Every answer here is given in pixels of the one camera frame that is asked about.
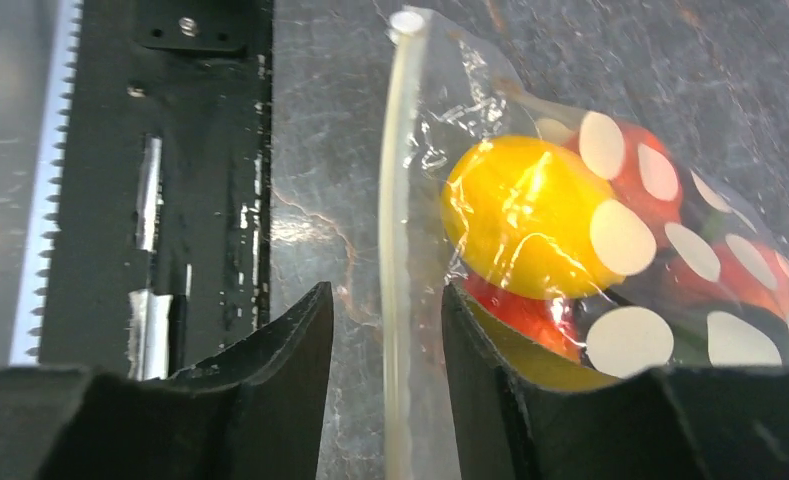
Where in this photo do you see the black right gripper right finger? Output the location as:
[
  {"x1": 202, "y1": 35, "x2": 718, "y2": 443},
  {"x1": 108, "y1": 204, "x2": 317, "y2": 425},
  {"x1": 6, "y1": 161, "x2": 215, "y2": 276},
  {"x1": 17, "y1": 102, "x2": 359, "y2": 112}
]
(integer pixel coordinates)
[{"x1": 441, "y1": 285, "x2": 789, "y2": 479}]

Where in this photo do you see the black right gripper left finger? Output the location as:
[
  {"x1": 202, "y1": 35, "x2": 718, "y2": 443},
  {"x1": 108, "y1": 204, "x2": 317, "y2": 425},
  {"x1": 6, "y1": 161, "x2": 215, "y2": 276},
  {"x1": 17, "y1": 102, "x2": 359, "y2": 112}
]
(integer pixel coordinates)
[{"x1": 0, "y1": 282, "x2": 334, "y2": 479}]

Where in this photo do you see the orange toy pumpkin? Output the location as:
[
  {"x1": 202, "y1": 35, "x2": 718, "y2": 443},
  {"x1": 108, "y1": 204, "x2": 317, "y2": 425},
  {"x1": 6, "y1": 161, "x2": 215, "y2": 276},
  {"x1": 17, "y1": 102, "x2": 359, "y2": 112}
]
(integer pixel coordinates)
[{"x1": 464, "y1": 273, "x2": 581, "y2": 363}]

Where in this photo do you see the clear dotted zip top bag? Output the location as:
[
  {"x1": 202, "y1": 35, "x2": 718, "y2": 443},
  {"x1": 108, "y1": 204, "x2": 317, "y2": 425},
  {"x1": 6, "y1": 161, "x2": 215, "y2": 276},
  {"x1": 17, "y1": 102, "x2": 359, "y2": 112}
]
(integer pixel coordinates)
[{"x1": 378, "y1": 7, "x2": 789, "y2": 479}]

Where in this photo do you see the red toy strawberry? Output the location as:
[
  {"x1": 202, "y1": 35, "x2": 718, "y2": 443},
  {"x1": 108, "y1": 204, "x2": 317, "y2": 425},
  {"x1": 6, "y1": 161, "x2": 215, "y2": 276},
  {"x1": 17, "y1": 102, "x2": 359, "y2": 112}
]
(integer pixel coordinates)
[{"x1": 562, "y1": 119, "x2": 685, "y2": 246}]

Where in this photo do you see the yellow toy lemon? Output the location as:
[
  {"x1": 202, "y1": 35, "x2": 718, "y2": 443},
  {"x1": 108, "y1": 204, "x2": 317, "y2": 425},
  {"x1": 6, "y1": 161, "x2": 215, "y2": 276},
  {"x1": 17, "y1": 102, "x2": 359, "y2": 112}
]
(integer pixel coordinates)
[{"x1": 440, "y1": 135, "x2": 624, "y2": 299}]

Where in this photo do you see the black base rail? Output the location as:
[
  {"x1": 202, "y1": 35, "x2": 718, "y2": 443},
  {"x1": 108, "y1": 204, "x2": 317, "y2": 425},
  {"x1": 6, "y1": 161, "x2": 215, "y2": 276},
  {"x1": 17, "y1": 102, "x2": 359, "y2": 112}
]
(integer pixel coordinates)
[{"x1": 7, "y1": 1, "x2": 274, "y2": 380}]

